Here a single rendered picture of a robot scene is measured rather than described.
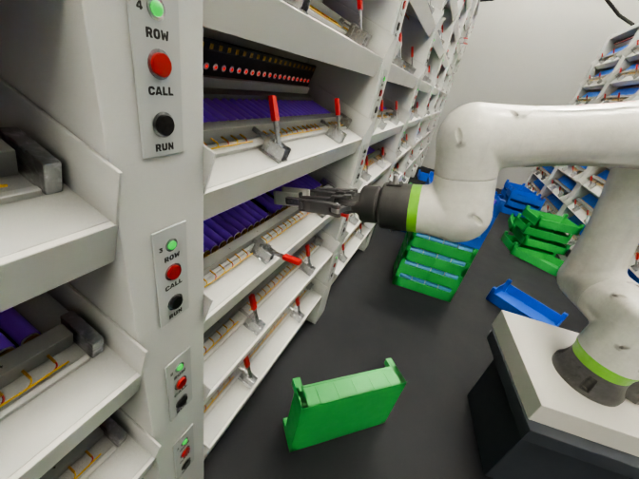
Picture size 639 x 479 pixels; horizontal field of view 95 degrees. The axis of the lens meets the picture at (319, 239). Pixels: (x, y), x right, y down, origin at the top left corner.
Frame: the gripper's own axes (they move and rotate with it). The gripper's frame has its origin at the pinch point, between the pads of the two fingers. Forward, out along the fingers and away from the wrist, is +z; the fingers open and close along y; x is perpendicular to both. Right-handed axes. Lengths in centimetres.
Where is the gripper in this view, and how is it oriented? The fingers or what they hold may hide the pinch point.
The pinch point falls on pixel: (291, 196)
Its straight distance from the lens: 67.6
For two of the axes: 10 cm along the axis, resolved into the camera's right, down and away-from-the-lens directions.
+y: -3.9, 3.9, -8.3
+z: -9.2, -1.4, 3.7
